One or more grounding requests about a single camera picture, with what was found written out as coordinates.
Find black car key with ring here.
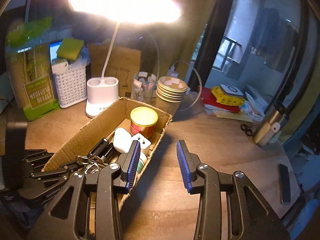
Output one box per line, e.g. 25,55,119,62
75,137,110,175

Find jar with yellow lid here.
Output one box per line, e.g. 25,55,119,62
130,107,159,138

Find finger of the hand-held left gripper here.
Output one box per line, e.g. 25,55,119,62
24,149,54,171
29,165,70,189

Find black scissors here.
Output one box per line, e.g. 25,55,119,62
240,124,253,137

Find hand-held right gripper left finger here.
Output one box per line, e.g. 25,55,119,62
27,140,142,240

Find torn cardboard box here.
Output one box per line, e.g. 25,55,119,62
41,97,173,213

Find black door frame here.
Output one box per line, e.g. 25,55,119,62
187,0,240,95

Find white desk lamp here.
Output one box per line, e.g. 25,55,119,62
68,0,182,117

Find white charger plug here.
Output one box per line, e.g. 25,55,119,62
131,133,152,153

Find white earbuds case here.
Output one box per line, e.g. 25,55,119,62
113,127,133,153

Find white charging cable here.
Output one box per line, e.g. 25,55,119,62
172,60,203,112

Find brown lamp packaging box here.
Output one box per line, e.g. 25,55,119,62
87,43,142,98

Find black tube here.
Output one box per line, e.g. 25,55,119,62
100,142,117,162

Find steel thermos flask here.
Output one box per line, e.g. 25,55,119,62
252,102,292,147

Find white woven basket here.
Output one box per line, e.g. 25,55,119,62
54,66,88,109

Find stack of paper cups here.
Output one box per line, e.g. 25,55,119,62
155,76,188,117

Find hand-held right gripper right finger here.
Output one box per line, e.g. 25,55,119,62
176,139,292,240

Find small white bottle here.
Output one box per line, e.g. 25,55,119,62
136,151,148,174

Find white tissue pack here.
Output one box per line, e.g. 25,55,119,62
51,60,69,74

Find green pack of paper cups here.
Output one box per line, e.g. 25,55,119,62
5,17,62,122

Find white round-marked device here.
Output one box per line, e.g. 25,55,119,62
220,84,244,97

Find yellow green sponge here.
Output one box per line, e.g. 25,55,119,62
56,38,84,61

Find stack of white papers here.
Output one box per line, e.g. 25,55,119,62
239,92,265,123

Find yellow wipes pack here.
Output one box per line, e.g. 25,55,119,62
211,86,245,107

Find black phone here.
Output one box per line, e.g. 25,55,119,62
279,164,292,204

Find phone with lit screen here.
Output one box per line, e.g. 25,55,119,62
49,41,64,64

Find white lamp cable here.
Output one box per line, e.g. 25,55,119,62
147,34,160,75

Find red book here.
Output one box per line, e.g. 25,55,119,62
200,87,240,114

